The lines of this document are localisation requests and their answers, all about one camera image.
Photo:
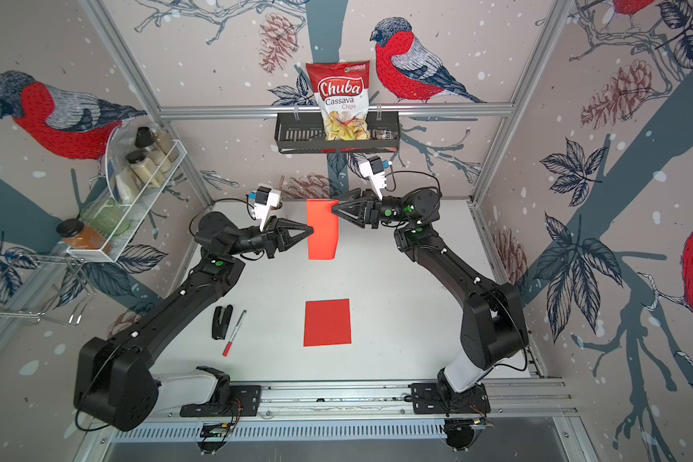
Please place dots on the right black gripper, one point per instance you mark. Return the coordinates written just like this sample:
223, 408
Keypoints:
372, 212

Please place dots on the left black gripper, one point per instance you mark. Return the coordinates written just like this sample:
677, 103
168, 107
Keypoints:
278, 238

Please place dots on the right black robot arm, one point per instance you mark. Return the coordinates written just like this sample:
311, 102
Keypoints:
493, 326

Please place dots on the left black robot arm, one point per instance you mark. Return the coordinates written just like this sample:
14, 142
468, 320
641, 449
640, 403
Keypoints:
114, 383

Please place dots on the black stapler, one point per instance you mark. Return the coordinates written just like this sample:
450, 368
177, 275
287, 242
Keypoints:
221, 321

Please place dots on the Chuba cassava chips bag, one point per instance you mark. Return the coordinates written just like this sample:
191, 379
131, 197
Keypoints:
342, 93

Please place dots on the red marker pen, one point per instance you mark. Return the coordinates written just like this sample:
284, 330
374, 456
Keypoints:
234, 333

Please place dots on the black-lid spice jar lower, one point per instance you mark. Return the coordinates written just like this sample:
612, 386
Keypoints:
145, 169

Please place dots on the black-lid spice jar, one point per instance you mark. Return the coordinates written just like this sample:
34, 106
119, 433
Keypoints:
157, 144
145, 169

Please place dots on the black-lid spice jar upper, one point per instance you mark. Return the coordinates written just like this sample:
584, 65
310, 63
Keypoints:
157, 144

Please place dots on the green contents glass jar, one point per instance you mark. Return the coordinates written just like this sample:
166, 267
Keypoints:
107, 217

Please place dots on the orange spice jar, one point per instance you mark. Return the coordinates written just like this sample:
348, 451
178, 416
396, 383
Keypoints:
79, 235

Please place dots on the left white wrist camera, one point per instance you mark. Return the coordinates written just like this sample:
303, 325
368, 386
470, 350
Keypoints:
264, 200

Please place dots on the black wire wall basket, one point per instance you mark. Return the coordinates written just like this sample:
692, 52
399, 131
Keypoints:
312, 133

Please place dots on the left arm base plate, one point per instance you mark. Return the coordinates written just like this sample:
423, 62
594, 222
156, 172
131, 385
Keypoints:
228, 400

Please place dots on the white wire spice rack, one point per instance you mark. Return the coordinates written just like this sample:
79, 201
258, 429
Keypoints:
123, 185

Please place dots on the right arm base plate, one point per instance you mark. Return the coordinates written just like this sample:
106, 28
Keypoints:
435, 398

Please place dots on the aluminium mounting rail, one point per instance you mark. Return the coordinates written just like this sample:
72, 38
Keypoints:
330, 411

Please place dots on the chrome wire hook rack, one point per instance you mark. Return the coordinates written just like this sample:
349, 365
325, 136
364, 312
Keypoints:
36, 288

